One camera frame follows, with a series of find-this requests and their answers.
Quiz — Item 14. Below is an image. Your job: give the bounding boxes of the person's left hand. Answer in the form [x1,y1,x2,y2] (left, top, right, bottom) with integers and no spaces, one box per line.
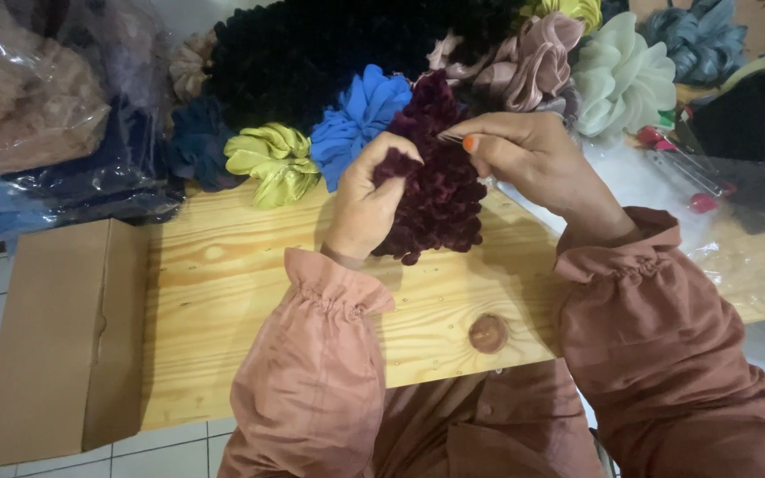
[321,131,425,262]

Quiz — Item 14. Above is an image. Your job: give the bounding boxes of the person's right hand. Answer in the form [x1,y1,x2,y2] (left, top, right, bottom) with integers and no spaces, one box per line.
[438,112,633,235]

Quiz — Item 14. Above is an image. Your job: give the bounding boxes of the maroon velvet scrunchie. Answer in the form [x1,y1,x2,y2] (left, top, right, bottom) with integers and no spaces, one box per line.
[371,70,489,266]

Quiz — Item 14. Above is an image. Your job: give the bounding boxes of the blue chiffon scrunchie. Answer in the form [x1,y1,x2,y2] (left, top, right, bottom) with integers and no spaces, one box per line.
[309,64,414,193]

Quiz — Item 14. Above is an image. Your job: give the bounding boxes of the yellow-green satin scrunchie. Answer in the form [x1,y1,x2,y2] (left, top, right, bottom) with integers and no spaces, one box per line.
[224,123,321,210]

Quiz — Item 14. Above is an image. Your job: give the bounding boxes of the heap of black velvet scrunchies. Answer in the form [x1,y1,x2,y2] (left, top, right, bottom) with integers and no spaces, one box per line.
[205,0,529,134]

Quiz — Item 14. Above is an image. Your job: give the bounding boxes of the dusty pink satin scrunchie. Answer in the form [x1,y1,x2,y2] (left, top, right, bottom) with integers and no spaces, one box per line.
[426,12,585,115]

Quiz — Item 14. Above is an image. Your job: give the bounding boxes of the dark navy scrunchie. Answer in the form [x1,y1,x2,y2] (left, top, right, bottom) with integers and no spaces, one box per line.
[167,96,248,193]

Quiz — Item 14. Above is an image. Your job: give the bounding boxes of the beige scrunchie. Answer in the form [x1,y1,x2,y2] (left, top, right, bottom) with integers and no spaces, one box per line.
[169,30,217,102]

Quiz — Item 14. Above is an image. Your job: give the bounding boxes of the yellow satin scrunchie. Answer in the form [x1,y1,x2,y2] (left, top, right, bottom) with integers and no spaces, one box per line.
[519,0,604,34]

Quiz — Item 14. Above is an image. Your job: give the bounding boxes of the pile of clear plastic bags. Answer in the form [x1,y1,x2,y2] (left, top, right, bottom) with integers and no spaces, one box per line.
[497,125,765,320]

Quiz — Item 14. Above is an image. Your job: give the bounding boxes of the pale green chiffon scrunchie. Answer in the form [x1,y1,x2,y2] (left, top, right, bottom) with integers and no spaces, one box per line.
[570,11,678,142]

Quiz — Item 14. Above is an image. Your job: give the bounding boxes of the plastic bag of grey fabric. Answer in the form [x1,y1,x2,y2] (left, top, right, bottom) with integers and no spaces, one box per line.
[57,0,178,114]

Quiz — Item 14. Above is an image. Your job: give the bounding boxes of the red-capped clear pen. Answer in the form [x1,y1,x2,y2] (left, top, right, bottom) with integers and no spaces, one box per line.
[636,125,737,197]
[648,149,721,215]

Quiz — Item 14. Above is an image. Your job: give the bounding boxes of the person's pink-brown shirt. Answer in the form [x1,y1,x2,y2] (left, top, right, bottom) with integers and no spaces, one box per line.
[363,358,612,478]

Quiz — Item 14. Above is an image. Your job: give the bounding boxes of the plastic bag of blue fabric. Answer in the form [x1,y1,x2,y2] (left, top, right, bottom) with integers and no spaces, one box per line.
[0,96,185,254]

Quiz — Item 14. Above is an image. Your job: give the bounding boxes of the grey-blue scrunchie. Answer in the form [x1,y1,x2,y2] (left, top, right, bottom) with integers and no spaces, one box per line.
[639,0,750,87]

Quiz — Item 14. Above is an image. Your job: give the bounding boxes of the plastic bag of brown fabric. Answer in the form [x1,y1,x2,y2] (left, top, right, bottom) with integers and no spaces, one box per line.
[0,0,112,179]

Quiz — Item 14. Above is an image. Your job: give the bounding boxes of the brown cardboard box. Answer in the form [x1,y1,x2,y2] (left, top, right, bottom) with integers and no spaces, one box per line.
[0,218,151,470]

